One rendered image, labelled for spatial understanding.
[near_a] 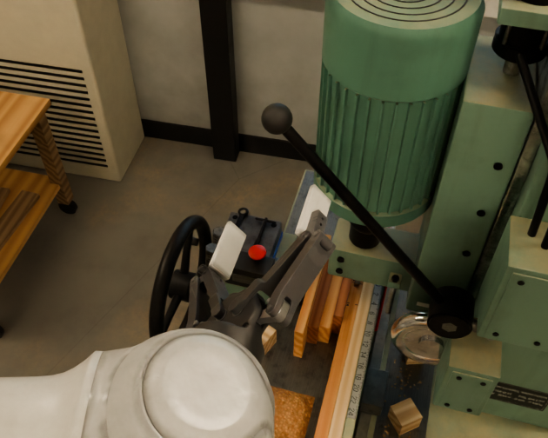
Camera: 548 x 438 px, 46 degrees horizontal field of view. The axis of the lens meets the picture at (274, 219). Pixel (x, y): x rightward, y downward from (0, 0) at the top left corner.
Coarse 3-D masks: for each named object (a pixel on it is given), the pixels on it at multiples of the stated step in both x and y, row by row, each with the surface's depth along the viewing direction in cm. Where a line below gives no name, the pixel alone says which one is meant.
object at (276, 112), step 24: (264, 120) 71; (288, 120) 71; (336, 192) 77; (360, 216) 79; (384, 240) 81; (408, 264) 83; (432, 288) 86; (456, 288) 88; (432, 312) 87; (456, 312) 85; (456, 336) 89
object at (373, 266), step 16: (336, 240) 104; (400, 240) 104; (416, 240) 104; (336, 256) 104; (352, 256) 103; (368, 256) 102; (384, 256) 102; (416, 256) 102; (336, 272) 107; (352, 272) 106; (368, 272) 105; (384, 272) 103; (400, 272) 102; (400, 288) 105
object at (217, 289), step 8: (200, 272) 75; (208, 272) 74; (208, 280) 73; (216, 280) 73; (208, 288) 72; (216, 288) 70; (224, 288) 74; (216, 296) 68; (224, 296) 70; (216, 304) 67; (216, 312) 65; (224, 312) 66
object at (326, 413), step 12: (360, 288) 113; (348, 300) 112; (348, 324) 109; (348, 336) 107; (336, 348) 106; (336, 360) 104; (336, 372) 103; (336, 384) 101; (324, 396) 100; (336, 396) 100; (324, 408) 99; (324, 420) 98; (324, 432) 96
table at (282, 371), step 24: (336, 216) 130; (288, 336) 112; (336, 336) 112; (264, 360) 109; (288, 360) 109; (312, 360) 109; (288, 384) 106; (312, 384) 106; (312, 408) 103; (312, 432) 100
